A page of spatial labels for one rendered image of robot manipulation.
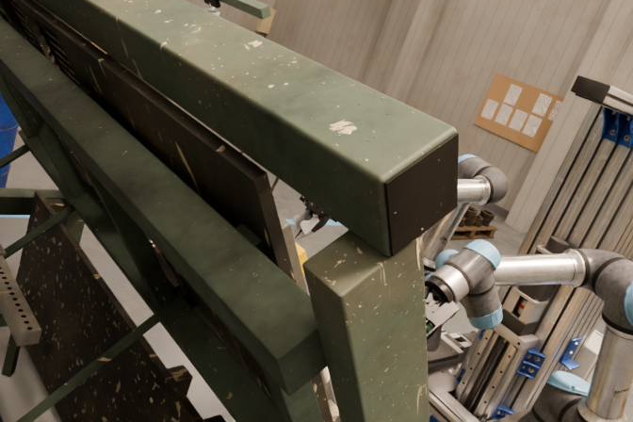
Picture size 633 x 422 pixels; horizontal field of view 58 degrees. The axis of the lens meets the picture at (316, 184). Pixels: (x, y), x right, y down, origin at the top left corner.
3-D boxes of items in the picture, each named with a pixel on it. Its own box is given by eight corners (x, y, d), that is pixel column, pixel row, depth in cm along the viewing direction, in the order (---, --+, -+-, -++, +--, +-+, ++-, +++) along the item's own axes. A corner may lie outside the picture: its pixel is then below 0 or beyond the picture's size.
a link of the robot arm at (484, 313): (487, 296, 133) (477, 258, 129) (511, 323, 123) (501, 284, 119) (456, 309, 133) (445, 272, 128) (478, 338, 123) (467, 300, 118)
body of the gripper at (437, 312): (421, 341, 106) (463, 303, 111) (389, 306, 109) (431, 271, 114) (412, 353, 112) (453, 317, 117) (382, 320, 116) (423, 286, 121)
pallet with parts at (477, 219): (393, 207, 720) (406, 176, 708) (447, 210, 802) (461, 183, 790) (442, 240, 663) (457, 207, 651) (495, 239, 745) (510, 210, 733)
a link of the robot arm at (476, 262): (508, 273, 121) (499, 240, 117) (474, 303, 116) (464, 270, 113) (478, 262, 127) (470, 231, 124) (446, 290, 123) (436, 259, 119)
